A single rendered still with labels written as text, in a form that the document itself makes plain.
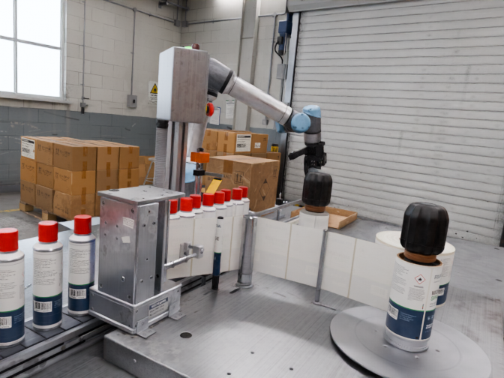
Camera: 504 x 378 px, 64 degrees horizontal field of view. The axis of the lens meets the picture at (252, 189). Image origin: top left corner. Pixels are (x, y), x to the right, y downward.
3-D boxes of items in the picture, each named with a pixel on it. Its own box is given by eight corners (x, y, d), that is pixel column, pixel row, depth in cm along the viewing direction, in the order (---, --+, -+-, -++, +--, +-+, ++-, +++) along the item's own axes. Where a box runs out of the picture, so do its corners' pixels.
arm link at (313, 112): (298, 106, 173) (317, 103, 174) (299, 130, 178) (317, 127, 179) (304, 110, 166) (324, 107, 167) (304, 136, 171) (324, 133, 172)
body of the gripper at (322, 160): (320, 171, 177) (319, 145, 172) (302, 168, 181) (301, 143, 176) (326, 164, 183) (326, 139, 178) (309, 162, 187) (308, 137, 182)
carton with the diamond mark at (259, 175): (246, 222, 183) (251, 163, 179) (202, 212, 194) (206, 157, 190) (274, 212, 210) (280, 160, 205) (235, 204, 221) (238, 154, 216)
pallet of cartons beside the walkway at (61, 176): (139, 223, 478) (143, 147, 463) (73, 235, 411) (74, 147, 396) (82, 203, 547) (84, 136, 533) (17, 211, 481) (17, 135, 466)
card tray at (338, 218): (339, 229, 194) (340, 221, 194) (289, 218, 207) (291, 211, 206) (356, 219, 220) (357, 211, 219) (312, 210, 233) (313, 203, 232)
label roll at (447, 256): (374, 272, 125) (381, 226, 122) (445, 288, 117) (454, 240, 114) (363, 295, 107) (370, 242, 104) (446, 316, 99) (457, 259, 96)
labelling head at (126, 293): (132, 335, 77) (138, 204, 73) (87, 314, 83) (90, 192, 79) (180, 309, 89) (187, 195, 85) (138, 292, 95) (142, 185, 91)
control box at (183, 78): (169, 121, 106) (173, 45, 102) (156, 118, 121) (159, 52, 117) (206, 124, 110) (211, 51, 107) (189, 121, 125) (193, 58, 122)
